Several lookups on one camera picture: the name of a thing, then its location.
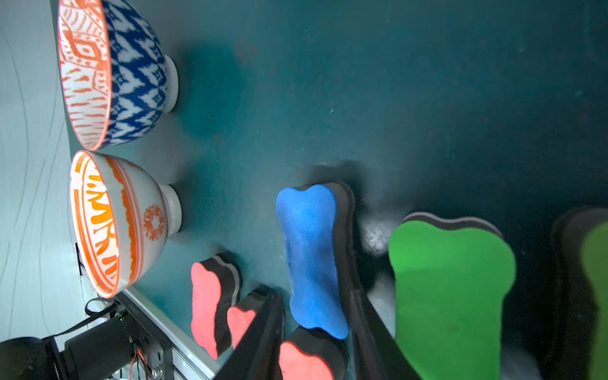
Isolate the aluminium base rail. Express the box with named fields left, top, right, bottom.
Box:
left=115, top=287, right=220, bottom=379

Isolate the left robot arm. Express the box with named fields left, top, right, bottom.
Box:
left=1, top=314, right=138, bottom=379

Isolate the orange floral pattern bowl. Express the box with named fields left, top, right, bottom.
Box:
left=69, top=150, right=183, bottom=299

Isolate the green eraser bottom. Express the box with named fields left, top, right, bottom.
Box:
left=549, top=208, right=607, bottom=379
left=388, top=212, right=516, bottom=379

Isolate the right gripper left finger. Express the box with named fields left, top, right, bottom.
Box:
left=215, top=291, right=285, bottom=380

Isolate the orange geometric pattern bowl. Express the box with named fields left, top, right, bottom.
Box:
left=57, top=1, right=179, bottom=151

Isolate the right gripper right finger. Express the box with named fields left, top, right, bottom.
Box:
left=350, top=290, right=421, bottom=379

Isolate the red eraser top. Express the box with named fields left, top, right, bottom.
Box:
left=227, top=284, right=274, bottom=349
left=279, top=326, right=348, bottom=380

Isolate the pink eraser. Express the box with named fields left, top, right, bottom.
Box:
left=191, top=254, right=242, bottom=360

